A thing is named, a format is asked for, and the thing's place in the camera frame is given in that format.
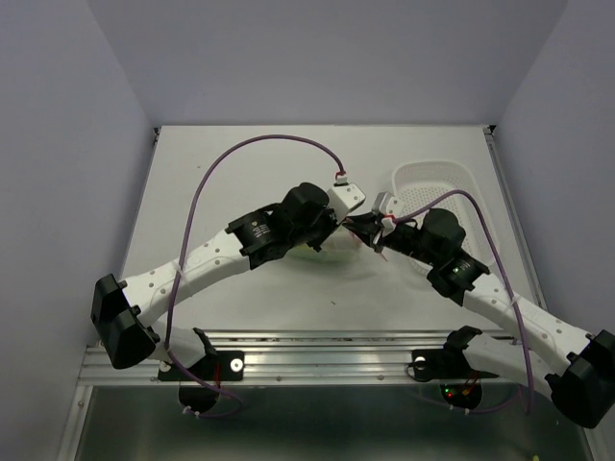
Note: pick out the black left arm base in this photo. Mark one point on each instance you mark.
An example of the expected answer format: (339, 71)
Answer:
(205, 398)

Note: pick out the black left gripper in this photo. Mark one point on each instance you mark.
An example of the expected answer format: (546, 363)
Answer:
(331, 221)

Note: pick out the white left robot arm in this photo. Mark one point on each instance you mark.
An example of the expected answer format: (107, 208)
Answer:
(132, 317)

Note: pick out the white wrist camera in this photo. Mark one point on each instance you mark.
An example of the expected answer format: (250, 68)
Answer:
(387, 204)
(345, 198)

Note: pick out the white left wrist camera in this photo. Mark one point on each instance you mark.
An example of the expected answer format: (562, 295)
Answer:
(345, 198)

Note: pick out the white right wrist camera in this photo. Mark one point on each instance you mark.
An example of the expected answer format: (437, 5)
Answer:
(387, 204)

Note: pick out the white perforated plastic basket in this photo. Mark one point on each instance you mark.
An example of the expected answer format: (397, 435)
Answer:
(419, 183)

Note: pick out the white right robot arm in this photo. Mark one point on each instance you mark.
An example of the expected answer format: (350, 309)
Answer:
(575, 366)

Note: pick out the aluminium rail frame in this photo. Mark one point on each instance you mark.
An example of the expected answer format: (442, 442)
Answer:
(325, 394)

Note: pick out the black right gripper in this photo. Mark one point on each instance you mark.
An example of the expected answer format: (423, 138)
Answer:
(367, 227)

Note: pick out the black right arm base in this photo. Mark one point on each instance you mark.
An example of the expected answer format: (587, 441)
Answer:
(460, 385)

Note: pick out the clear pink-dotted zip bag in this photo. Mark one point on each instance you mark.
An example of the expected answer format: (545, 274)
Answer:
(340, 248)

